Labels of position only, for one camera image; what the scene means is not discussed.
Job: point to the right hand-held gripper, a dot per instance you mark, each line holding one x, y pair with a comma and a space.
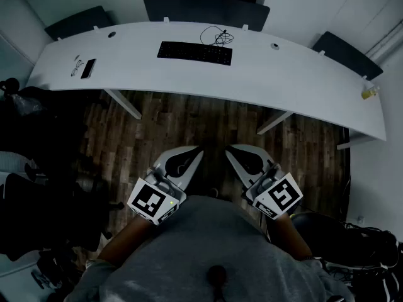
280, 197

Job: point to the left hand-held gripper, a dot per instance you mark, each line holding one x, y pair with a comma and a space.
148, 200

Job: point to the black keyboard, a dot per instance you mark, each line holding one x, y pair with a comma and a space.
195, 53

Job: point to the person's left forearm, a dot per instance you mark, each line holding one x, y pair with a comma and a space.
126, 244

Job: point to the person's right forearm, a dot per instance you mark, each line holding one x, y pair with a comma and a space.
291, 238

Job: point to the white desk leg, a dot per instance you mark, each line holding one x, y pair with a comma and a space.
274, 124
355, 144
124, 104

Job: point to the person's grey shirt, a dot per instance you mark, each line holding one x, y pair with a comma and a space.
201, 247

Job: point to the black round seat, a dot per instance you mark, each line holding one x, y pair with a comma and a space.
330, 238

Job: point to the black smartphone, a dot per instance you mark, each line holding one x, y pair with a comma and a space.
88, 68

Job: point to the yellow bottle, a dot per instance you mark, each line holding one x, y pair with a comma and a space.
367, 93

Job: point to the thin-framed eyeglasses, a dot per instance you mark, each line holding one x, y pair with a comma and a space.
75, 72

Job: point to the pile of black bags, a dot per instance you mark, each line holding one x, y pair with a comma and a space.
47, 121

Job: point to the black office chair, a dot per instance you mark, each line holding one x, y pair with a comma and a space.
47, 215

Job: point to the wide dark desk divider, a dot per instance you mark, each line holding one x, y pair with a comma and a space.
204, 13

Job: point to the white mesh chair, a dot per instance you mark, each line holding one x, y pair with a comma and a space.
12, 160

